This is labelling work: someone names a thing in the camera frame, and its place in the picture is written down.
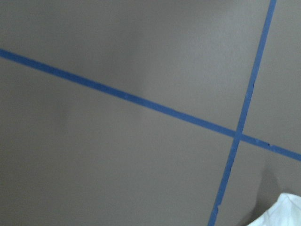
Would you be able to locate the white long-sleeve printed shirt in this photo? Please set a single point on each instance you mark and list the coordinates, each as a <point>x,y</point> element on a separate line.
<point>286,211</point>

